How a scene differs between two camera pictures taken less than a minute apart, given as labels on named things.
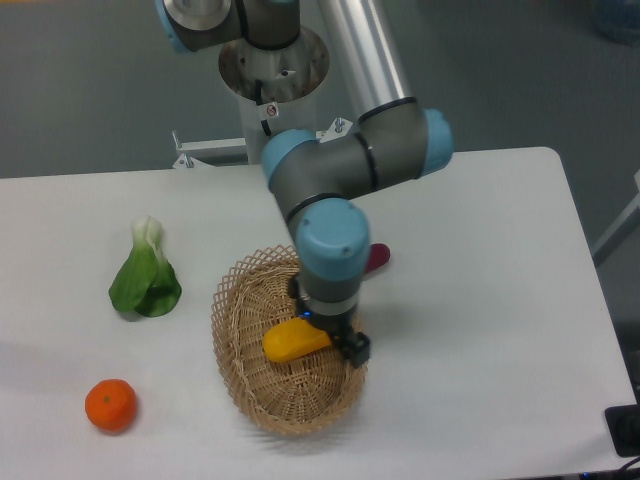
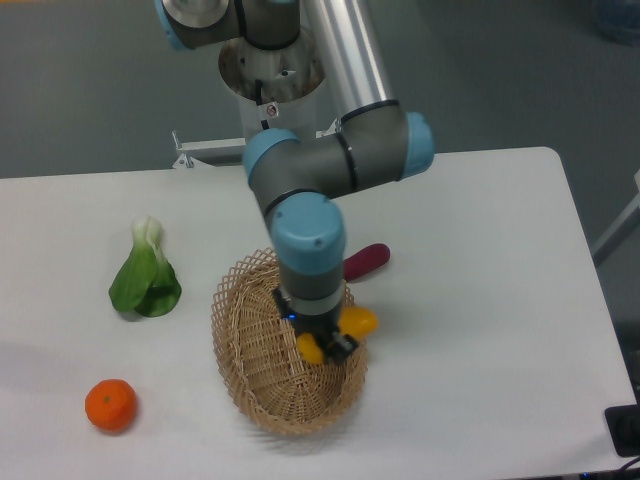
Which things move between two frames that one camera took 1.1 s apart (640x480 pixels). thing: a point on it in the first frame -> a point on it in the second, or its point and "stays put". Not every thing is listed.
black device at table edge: [624, 424] stays put
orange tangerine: [110, 404] stays put
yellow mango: [290, 337] -> [357, 322]
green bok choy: [145, 282] stays put
